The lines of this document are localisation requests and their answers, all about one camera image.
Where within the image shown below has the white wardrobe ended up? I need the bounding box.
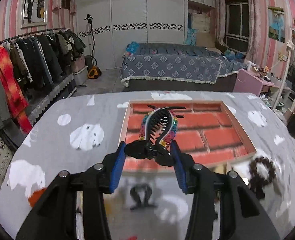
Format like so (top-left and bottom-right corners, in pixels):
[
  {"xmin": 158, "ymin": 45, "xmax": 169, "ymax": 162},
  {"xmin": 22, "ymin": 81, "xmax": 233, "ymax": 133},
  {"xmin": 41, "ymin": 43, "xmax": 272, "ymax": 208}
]
[{"xmin": 76, "ymin": 0, "xmax": 215, "ymax": 70}]

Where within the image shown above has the clothes rack with clothes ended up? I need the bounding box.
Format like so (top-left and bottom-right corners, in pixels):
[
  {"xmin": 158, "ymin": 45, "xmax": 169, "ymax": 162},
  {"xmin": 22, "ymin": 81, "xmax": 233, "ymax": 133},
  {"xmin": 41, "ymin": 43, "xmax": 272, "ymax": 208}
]
[{"xmin": 0, "ymin": 29, "xmax": 86, "ymax": 134}]

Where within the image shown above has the grey polar bear bedsheet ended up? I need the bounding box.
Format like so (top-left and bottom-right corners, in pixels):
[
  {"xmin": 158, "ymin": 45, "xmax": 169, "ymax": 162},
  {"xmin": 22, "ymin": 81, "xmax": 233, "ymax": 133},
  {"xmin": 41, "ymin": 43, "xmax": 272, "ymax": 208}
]
[{"xmin": 0, "ymin": 92, "xmax": 295, "ymax": 239}]

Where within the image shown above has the standing mirror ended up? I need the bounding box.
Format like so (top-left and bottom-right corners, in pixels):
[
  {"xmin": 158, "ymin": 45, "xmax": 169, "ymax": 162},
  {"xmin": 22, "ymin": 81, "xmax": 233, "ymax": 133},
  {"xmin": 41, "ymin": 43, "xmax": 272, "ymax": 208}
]
[{"xmin": 272, "ymin": 28, "xmax": 295, "ymax": 123}]

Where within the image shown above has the wall poster blue dress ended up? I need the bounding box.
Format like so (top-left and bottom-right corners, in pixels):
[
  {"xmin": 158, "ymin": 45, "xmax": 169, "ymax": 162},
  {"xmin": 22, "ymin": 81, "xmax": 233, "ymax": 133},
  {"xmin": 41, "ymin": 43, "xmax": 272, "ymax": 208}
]
[{"xmin": 268, "ymin": 7, "xmax": 285, "ymax": 43}]

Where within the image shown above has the orange fabric scrunchie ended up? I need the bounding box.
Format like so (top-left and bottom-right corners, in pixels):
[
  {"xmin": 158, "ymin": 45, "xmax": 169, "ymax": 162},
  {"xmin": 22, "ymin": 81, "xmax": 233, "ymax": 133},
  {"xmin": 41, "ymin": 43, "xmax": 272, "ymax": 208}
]
[{"xmin": 28, "ymin": 187, "xmax": 47, "ymax": 207}]

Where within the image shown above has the garment steamer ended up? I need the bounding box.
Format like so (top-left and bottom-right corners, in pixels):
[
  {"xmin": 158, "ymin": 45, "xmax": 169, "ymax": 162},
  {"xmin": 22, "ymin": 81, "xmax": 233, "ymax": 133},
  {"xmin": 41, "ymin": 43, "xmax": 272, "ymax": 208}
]
[{"xmin": 84, "ymin": 14, "xmax": 102, "ymax": 79}]

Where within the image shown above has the black rhinestone hair claw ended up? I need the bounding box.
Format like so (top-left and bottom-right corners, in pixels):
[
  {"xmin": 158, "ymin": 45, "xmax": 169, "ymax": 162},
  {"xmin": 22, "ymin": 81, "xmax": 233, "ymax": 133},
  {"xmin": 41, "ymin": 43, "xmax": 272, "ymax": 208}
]
[{"xmin": 124, "ymin": 105, "xmax": 186, "ymax": 167}]

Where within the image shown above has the window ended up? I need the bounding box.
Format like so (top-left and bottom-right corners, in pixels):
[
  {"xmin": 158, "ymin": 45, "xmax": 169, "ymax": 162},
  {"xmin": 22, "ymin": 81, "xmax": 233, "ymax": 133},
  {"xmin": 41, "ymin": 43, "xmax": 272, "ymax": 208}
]
[{"xmin": 224, "ymin": 0, "xmax": 249, "ymax": 53}]

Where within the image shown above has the framed wedding photo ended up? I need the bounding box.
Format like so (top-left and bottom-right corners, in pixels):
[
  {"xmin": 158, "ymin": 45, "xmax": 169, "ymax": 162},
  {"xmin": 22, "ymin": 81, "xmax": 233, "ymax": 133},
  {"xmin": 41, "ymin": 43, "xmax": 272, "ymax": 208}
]
[{"xmin": 21, "ymin": 0, "xmax": 48, "ymax": 29}]

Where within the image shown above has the brick pattern tray box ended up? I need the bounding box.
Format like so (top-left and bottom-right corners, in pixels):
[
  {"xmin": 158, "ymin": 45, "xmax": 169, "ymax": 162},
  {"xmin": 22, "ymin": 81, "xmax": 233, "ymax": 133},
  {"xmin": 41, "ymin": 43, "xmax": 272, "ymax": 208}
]
[{"xmin": 120, "ymin": 100, "xmax": 256, "ymax": 167}]

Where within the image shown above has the pink side table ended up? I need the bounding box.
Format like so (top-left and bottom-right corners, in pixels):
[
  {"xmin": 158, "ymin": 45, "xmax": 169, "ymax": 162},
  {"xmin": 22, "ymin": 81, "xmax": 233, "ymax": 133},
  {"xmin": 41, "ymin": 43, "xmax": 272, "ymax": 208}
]
[{"xmin": 233, "ymin": 69, "xmax": 279, "ymax": 96}]

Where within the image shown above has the red orange coat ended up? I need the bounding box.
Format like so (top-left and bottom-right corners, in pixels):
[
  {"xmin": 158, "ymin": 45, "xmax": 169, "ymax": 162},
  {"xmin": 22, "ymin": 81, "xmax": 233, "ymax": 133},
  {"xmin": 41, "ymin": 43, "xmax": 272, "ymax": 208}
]
[{"xmin": 0, "ymin": 46, "xmax": 32, "ymax": 134}]

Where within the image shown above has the brown wooden bead bracelet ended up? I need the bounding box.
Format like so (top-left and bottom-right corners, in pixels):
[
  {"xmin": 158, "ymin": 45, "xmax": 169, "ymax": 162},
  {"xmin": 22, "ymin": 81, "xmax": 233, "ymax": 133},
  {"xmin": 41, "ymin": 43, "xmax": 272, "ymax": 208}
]
[{"xmin": 248, "ymin": 156, "xmax": 277, "ymax": 201}]

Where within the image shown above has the blue patterned bed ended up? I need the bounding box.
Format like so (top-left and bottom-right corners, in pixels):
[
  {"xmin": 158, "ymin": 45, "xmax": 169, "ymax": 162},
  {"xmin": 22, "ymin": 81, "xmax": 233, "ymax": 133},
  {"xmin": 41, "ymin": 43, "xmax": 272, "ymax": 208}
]
[{"xmin": 121, "ymin": 42, "xmax": 246, "ymax": 92}]

